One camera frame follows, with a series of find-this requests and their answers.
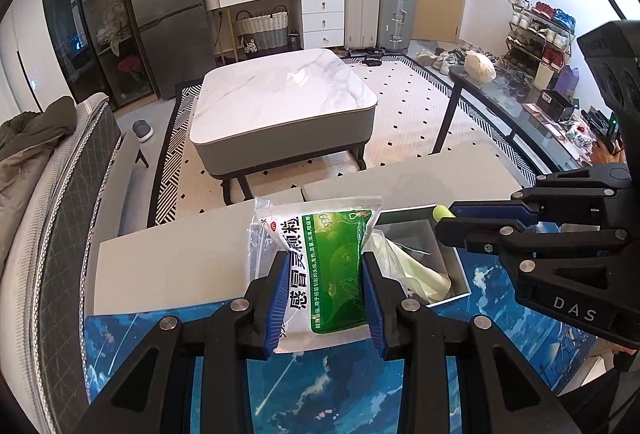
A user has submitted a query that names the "grey refrigerator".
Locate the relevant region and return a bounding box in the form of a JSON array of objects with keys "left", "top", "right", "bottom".
[{"left": 121, "top": 0, "right": 217, "bottom": 101}]

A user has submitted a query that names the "marble coffee table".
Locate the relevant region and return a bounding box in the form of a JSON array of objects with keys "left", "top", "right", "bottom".
[{"left": 189, "top": 48, "right": 379, "bottom": 205}]

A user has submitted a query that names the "beige suitcase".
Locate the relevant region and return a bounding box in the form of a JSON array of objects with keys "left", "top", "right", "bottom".
[{"left": 336, "top": 0, "right": 381, "bottom": 54}]

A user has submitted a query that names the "blue printed desk mat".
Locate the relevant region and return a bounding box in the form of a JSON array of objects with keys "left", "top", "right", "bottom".
[{"left": 85, "top": 259, "right": 618, "bottom": 434}]

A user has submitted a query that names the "green white medicine sachet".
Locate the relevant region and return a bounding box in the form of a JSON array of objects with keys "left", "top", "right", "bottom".
[{"left": 247, "top": 197, "right": 383, "bottom": 355}]

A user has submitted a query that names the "black box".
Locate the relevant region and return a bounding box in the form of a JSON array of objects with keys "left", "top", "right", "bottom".
[{"left": 536, "top": 89, "right": 577, "bottom": 123}]

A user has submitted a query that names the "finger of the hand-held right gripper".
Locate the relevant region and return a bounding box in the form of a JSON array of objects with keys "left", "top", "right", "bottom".
[
  {"left": 434, "top": 217, "right": 628, "bottom": 261},
  {"left": 449, "top": 164, "right": 632, "bottom": 222}
]

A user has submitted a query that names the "person's right hand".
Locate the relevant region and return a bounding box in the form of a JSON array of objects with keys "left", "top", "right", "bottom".
[{"left": 594, "top": 139, "right": 624, "bottom": 164}]

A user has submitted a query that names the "olive jacket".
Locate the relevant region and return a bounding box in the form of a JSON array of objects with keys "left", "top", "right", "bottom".
[{"left": 0, "top": 96, "right": 77, "bottom": 197}]

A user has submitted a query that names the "grey sofa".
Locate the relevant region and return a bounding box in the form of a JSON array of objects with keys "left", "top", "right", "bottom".
[{"left": 0, "top": 94, "right": 166, "bottom": 420}]

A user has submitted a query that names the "grey cardboard box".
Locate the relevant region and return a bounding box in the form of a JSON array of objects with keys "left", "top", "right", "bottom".
[{"left": 372, "top": 207, "right": 472, "bottom": 311}]

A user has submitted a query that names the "shoe rack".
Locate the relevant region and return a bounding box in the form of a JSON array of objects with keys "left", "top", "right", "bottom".
[{"left": 501, "top": 0, "right": 577, "bottom": 78}]

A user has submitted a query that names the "dark glass cabinet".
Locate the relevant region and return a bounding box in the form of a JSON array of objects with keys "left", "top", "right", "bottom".
[{"left": 39, "top": 0, "right": 157, "bottom": 111}]

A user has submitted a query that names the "white dresser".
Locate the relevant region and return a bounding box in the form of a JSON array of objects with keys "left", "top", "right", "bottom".
[{"left": 201, "top": 0, "right": 347, "bottom": 65}]

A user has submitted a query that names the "wicker basket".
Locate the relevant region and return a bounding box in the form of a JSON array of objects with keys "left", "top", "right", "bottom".
[{"left": 235, "top": 6, "right": 290, "bottom": 51}]

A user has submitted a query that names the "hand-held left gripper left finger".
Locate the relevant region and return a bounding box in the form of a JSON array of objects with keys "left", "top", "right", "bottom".
[{"left": 65, "top": 250, "right": 294, "bottom": 434}]

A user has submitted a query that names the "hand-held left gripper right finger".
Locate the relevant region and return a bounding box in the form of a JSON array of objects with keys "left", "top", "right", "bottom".
[{"left": 361, "top": 251, "right": 576, "bottom": 434}]

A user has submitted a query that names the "glass side table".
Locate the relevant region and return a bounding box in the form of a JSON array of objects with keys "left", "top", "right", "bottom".
[{"left": 432, "top": 64, "right": 623, "bottom": 180}]

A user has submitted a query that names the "white plastic bag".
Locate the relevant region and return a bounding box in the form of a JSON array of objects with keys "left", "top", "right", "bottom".
[{"left": 464, "top": 50, "right": 497, "bottom": 83}]

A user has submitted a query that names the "pale yellow cloth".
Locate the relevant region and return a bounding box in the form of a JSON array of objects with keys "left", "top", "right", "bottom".
[{"left": 370, "top": 234, "right": 452, "bottom": 305}]

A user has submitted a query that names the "silver suitcase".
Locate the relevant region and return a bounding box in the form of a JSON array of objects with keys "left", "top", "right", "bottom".
[{"left": 377, "top": 0, "right": 418, "bottom": 54}]

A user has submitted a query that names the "patterned rug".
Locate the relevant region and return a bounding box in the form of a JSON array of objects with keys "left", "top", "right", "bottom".
[{"left": 152, "top": 52, "right": 541, "bottom": 230}]

